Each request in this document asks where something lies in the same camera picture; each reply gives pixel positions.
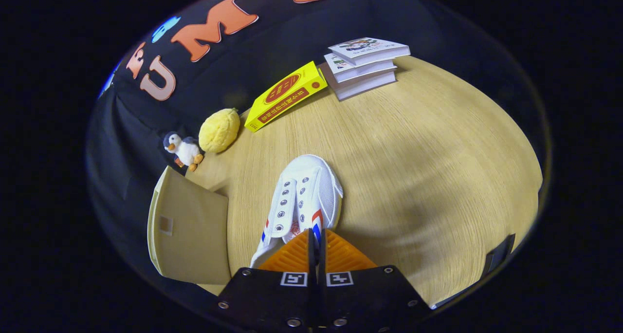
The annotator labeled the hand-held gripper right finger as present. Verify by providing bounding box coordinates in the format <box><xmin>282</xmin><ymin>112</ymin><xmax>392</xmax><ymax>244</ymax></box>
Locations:
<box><xmin>319</xmin><ymin>228</ymin><xmax>433</xmax><ymax>333</ymax></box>

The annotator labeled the yellow book with red circle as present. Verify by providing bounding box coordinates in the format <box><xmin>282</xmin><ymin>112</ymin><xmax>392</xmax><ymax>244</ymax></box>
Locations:
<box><xmin>244</xmin><ymin>61</ymin><xmax>328</xmax><ymax>133</ymax></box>

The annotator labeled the yellow round plush ball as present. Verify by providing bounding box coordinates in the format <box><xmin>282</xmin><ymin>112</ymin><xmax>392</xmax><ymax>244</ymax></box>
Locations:
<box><xmin>199</xmin><ymin>108</ymin><xmax>241</xmax><ymax>153</ymax></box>

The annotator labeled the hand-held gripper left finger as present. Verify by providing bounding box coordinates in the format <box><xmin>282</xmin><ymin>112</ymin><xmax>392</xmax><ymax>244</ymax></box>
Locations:
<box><xmin>217</xmin><ymin>228</ymin><xmax>318</xmax><ymax>333</ymax></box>

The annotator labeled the black block at table corner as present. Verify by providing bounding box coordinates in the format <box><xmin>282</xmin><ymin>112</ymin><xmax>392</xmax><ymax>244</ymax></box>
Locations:
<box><xmin>482</xmin><ymin>234</ymin><xmax>515</xmax><ymax>275</ymax></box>

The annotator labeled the beige fabric storage box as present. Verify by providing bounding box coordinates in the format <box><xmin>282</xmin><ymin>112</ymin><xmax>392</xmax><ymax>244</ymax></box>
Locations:
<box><xmin>147</xmin><ymin>166</ymin><xmax>232</xmax><ymax>285</ymax></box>

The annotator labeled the penguin plush toy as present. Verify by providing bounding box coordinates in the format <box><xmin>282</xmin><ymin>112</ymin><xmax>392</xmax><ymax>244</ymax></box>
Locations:
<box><xmin>163</xmin><ymin>131</ymin><xmax>204</xmax><ymax>172</ymax></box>

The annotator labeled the white canvas shoe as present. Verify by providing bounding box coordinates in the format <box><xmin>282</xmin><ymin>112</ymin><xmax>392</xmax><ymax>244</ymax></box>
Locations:
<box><xmin>250</xmin><ymin>154</ymin><xmax>344</xmax><ymax>269</ymax></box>

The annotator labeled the black backdrop cloth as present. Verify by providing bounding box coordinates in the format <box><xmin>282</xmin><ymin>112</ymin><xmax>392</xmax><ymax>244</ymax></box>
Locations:
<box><xmin>87</xmin><ymin>0</ymin><xmax>550</xmax><ymax>295</ymax></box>

